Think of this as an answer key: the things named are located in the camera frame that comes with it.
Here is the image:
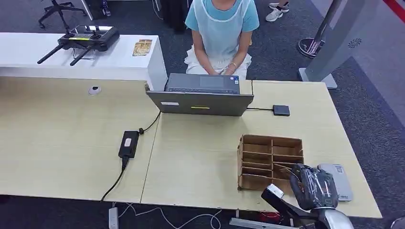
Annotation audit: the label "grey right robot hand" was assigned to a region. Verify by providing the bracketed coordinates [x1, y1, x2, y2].
[289, 163, 339, 211]

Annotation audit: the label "grey flat card reader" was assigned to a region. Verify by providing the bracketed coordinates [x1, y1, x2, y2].
[318, 163, 354, 202]

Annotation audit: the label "metal bar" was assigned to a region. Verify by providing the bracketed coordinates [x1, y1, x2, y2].
[229, 218, 293, 229]

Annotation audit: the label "wooden card box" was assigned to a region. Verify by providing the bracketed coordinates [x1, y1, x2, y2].
[237, 134, 305, 194]

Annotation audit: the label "small black box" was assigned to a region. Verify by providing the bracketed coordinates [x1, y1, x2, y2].
[272, 104, 291, 117]

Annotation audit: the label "grey laptop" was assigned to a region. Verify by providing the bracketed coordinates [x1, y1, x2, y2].
[146, 73, 255, 117]

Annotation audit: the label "chrome stanchion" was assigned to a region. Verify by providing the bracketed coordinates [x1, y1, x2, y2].
[298, 0, 342, 60]

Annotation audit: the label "grey standing kiosk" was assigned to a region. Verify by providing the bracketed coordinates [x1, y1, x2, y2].
[298, 0, 405, 90]

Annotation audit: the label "white shoes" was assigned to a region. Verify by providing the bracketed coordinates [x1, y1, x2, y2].
[265, 1, 290, 22]

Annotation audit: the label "person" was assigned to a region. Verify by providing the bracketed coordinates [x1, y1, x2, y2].
[184, 0, 260, 80]

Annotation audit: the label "black power adapter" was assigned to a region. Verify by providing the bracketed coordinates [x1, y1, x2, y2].
[117, 130, 140, 159]

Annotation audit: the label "white power strip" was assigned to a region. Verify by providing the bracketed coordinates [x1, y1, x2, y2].
[108, 207, 119, 229]

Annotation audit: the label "black cabinet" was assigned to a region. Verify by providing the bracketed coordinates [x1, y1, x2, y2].
[160, 0, 192, 32]

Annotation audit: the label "white counter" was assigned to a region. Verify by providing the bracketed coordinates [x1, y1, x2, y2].
[0, 32, 169, 92]

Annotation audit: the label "black remote controller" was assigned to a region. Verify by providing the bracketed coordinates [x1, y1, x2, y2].
[37, 25, 120, 67]

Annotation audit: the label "black office chair base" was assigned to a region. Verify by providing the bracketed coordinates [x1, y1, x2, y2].
[38, 0, 88, 30]

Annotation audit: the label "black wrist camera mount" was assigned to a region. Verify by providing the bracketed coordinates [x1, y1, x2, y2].
[260, 189, 320, 229]

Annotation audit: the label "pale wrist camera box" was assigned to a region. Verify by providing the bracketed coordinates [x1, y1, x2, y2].
[266, 184, 285, 199]

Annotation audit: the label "white cable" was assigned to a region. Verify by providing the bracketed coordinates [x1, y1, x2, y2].
[116, 202, 223, 229]

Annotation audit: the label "black adapter cable to laptop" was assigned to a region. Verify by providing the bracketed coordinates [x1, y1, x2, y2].
[138, 111, 161, 135]

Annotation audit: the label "black adapter mains cable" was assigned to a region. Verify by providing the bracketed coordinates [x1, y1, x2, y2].
[100, 156, 130, 203]

